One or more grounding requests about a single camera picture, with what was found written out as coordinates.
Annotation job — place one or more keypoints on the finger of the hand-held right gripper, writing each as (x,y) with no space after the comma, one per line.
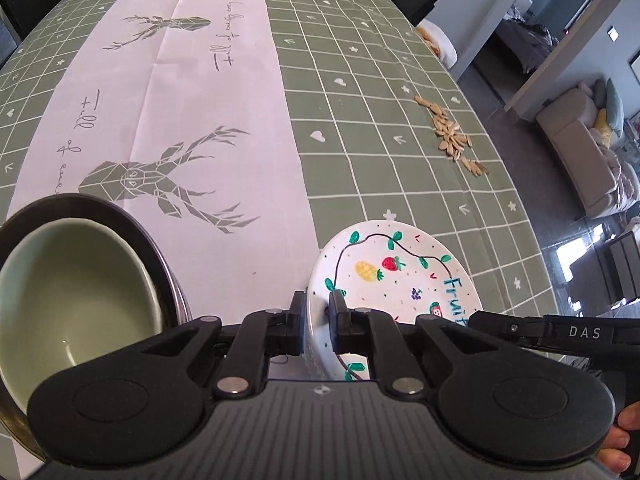
(510,327)

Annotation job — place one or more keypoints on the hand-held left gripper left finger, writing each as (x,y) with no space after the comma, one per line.
(297,322)

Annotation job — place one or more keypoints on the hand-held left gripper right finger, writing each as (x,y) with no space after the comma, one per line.
(337,330)

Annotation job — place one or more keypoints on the white fruit-painted plate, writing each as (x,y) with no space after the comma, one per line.
(400,285)

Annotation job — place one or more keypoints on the green ceramic bowl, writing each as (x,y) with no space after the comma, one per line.
(75,285)

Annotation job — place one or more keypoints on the person's right hand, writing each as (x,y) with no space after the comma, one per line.
(625,450)

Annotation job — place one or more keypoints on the dark cabinet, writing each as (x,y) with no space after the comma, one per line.
(625,270)

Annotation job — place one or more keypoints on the beige sofa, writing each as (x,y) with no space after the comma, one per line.
(575,150)

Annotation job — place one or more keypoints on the pile of sunflower seeds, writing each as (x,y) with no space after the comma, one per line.
(450,135)

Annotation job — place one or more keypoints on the yellow cushion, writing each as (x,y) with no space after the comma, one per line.
(604,130)

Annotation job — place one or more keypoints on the teal cushion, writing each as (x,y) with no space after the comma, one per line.
(615,105)

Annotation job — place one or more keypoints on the bed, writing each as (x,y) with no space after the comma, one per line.
(530,40)

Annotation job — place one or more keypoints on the wall switch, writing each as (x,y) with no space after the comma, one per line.
(613,34)

